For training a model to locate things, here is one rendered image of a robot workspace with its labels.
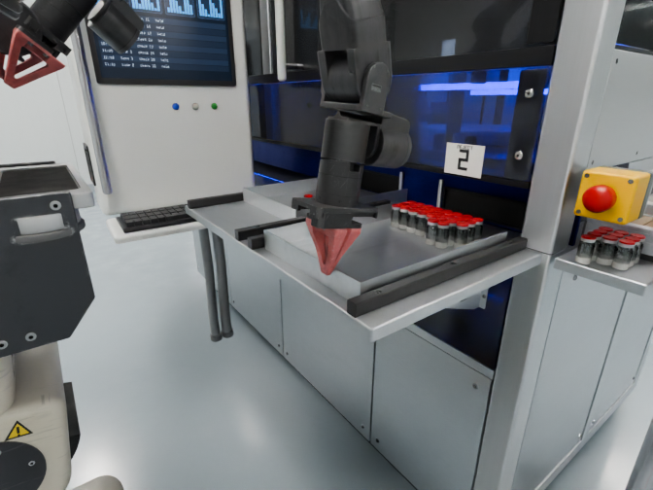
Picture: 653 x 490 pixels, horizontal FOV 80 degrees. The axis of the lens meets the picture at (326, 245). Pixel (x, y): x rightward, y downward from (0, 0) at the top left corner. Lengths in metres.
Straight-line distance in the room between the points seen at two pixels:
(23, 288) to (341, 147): 0.37
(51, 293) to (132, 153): 0.86
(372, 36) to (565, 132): 0.37
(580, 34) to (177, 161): 1.08
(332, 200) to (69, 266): 0.30
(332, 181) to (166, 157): 0.91
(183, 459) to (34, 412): 1.01
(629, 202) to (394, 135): 0.36
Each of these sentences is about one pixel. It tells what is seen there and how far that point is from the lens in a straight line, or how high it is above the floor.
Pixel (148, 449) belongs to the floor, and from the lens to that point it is 1.63.
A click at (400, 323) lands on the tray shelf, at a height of 0.87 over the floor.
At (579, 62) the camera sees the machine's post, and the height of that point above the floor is 1.18.
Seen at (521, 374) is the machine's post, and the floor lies 0.63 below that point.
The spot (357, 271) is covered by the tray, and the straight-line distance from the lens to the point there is 0.60.
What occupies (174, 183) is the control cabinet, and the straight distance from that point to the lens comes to 1.35.
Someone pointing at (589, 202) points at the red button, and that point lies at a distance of 0.69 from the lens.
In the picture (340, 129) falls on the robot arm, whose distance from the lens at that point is 0.48.
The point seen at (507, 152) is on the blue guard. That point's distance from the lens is 0.77.
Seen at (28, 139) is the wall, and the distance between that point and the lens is 5.85.
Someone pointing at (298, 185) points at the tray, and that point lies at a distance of 1.12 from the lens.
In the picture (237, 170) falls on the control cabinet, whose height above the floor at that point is 0.90.
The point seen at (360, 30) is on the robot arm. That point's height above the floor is 1.20.
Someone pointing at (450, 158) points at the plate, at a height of 1.02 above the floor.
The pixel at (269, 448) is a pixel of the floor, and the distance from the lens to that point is 1.53.
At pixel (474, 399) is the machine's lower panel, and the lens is 0.99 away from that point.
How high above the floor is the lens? 1.13
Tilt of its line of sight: 21 degrees down
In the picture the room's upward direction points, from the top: straight up
